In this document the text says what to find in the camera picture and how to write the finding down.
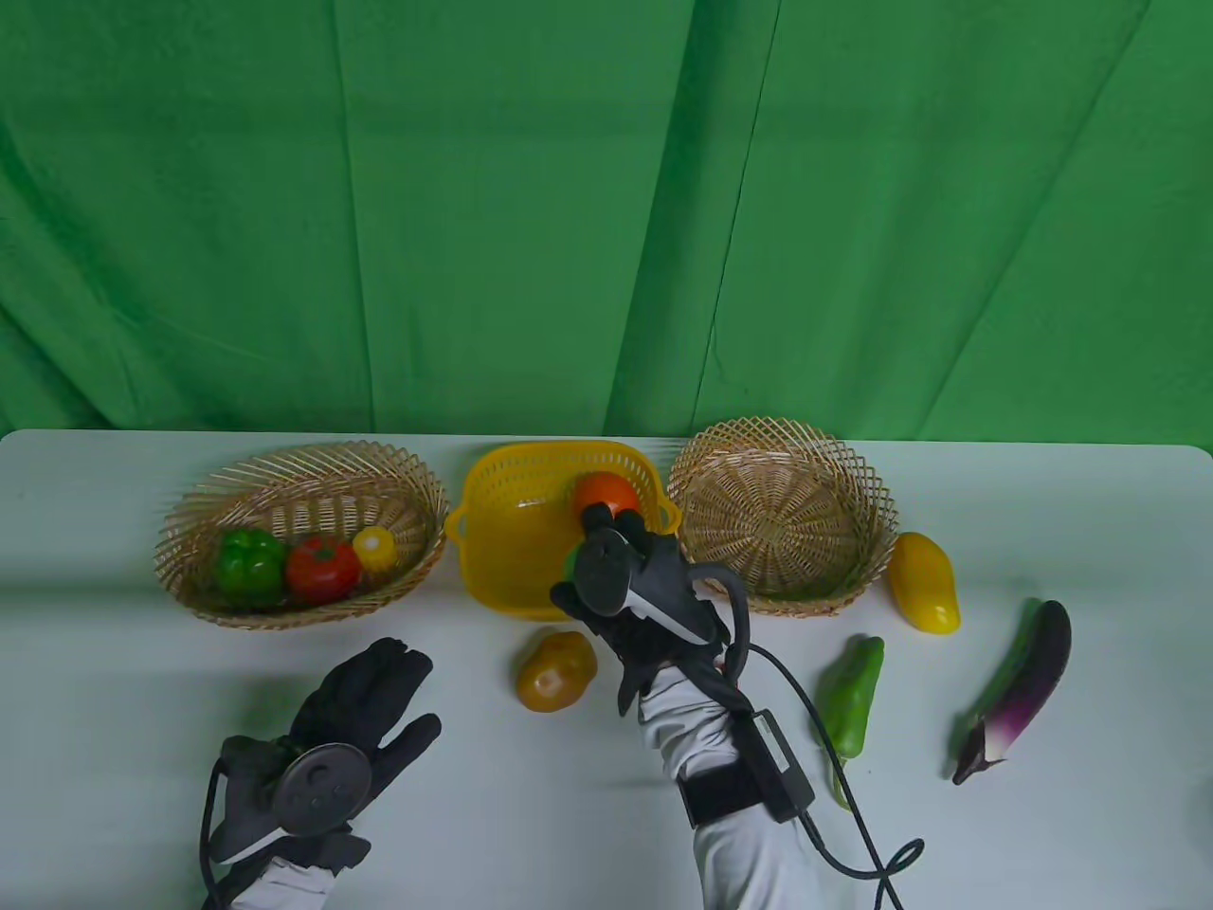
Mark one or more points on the purple eggplant object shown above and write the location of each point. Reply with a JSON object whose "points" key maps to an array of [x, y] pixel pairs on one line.
{"points": [[1028, 682]]}

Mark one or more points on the orange fruit object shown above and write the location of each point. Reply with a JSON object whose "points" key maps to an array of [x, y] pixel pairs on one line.
{"points": [[606, 491]]}

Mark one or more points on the green apple object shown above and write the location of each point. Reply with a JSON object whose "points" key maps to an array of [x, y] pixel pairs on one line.
{"points": [[572, 561]]}

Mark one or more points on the yellow plastic basket container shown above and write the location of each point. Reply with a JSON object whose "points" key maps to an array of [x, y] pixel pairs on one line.
{"points": [[512, 550]]}

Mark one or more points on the round grey left hand tracker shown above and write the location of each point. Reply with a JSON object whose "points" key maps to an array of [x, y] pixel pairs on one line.
{"points": [[322, 791]]}

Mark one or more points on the oval wicker basket container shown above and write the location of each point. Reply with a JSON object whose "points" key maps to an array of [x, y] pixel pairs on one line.
{"points": [[313, 474]]}

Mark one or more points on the person's left forearm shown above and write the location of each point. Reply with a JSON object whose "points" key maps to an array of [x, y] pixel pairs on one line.
{"points": [[284, 891]]}

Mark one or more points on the green background cloth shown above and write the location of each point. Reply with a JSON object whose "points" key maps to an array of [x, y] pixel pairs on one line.
{"points": [[569, 190]]}

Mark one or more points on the round grey right hand tracker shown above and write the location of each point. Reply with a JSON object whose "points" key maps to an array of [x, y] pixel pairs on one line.
{"points": [[602, 573]]}

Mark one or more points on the brown potato object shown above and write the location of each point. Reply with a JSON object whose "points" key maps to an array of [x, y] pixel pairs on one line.
{"points": [[554, 675]]}

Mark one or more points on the yellow mango object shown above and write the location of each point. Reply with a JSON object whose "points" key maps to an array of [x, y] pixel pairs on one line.
{"points": [[924, 583]]}

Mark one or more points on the red tomato object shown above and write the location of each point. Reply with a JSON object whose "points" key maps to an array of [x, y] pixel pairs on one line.
{"points": [[322, 569]]}

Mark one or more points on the green bell pepper object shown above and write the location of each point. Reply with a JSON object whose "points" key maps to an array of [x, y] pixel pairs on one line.
{"points": [[248, 567]]}

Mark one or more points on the person's left hand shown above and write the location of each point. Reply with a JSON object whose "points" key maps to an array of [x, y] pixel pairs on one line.
{"points": [[370, 692]]}

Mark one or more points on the round wicker basket container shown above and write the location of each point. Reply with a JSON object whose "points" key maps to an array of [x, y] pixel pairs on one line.
{"points": [[777, 521]]}

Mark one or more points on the small yellow pepper object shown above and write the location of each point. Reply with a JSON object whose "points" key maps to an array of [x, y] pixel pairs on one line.
{"points": [[374, 548]]}

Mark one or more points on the long green pepper object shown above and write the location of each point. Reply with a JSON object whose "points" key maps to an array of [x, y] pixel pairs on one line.
{"points": [[853, 701]]}

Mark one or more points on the round grey hand tracker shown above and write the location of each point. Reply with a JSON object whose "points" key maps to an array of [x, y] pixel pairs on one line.
{"points": [[602, 573], [322, 791]]}

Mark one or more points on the person's right hand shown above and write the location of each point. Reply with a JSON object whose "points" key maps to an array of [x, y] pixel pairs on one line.
{"points": [[663, 588]]}

